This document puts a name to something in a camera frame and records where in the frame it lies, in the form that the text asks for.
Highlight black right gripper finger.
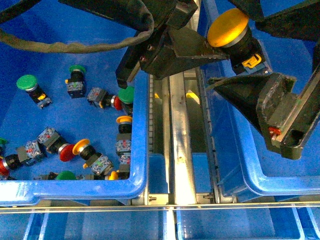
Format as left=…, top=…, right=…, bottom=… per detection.
left=280, top=72, right=320, bottom=160
left=207, top=72, right=297, bottom=153

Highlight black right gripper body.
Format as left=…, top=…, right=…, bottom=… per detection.
left=231, top=0, right=320, bottom=71

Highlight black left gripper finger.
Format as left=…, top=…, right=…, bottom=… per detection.
left=139, top=27, right=229, bottom=79
left=115, top=45, right=140, bottom=89

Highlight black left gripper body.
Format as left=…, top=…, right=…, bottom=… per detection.
left=59, top=0, right=198, bottom=32

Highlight yellow mushroom push button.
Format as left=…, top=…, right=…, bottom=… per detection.
left=207, top=8, right=270, bottom=75

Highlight green button upper middle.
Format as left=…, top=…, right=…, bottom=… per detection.
left=65, top=64, right=86, bottom=99

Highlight blue middle plastic bin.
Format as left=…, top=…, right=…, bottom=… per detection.
left=195, top=0, right=320, bottom=204

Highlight blue plastic bin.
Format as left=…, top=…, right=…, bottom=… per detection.
left=195, top=0, right=320, bottom=204
left=0, top=0, right=149, bottom=206

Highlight blue left plastic bin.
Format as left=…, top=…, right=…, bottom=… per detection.
left=0, top=0, right=149, bottom=206

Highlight blue lower shelf bins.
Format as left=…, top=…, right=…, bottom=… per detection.
left=0, top=207, right=320, bottom=240

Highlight green button left area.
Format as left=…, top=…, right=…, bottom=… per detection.
left=16, top=74, right=53, bottom=109

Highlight yellow button lower middle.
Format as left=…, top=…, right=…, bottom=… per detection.
left=72, top=138, right=114, bottom=176

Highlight red button lower middle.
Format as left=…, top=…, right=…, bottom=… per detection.
left=36, top=127, right=75, bottom=162

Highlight yellow button bottom corner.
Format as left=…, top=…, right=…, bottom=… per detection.
left=104, top=153, right=132, bottom=181

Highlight green button bottom edge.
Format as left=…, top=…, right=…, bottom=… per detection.
left=33, top=170, right=78, bottom=181

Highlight green button edge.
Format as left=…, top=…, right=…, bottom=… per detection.
left=0, top=137, right=8, bottom=155
left=33, top=170, right=78, bottom=181

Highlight red button left edge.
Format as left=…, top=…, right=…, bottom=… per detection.
left=0, top=140, right=47, bottom=177

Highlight green button left edge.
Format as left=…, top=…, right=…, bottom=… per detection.
left=0, top=137, right=8, bottom=155

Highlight green button by wall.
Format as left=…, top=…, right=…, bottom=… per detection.
left=118, top=86, right=135, bottom=117

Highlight red button by wall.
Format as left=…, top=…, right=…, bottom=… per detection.
left=86, top=87, right=123, bottom=111

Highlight yellow button by wall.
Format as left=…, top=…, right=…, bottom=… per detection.
left=115, top=115, right=133, bottom=156

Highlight metal roller rack frame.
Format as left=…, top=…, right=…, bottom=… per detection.
left=130, top=67, right=235, bottom=206

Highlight grey sleeved cable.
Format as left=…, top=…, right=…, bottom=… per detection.
left=0, top=0, right=155, bottom=54

